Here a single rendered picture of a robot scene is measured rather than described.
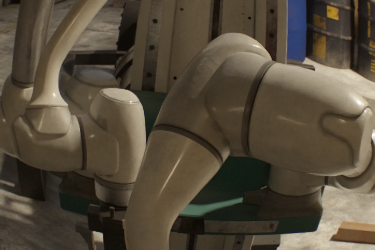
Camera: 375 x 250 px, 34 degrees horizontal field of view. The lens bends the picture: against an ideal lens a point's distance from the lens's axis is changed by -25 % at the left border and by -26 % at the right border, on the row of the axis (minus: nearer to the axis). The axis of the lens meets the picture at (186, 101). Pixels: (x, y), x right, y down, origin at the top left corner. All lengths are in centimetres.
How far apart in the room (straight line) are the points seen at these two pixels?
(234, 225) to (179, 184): 68
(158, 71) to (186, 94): 72
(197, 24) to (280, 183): 42
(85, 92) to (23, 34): 25
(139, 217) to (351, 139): 31
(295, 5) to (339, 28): 53
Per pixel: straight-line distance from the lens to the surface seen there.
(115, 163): 129
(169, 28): 170
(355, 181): 147
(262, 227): 164
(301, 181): 160
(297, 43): 558
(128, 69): 300
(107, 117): 127
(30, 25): 145
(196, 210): 165
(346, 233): 379
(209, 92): 99
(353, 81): 555
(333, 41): 577
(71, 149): 126
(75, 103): 157
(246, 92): 97
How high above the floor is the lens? 188
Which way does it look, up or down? 19 degrees down
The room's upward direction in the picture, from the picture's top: 5 degrees clockwise
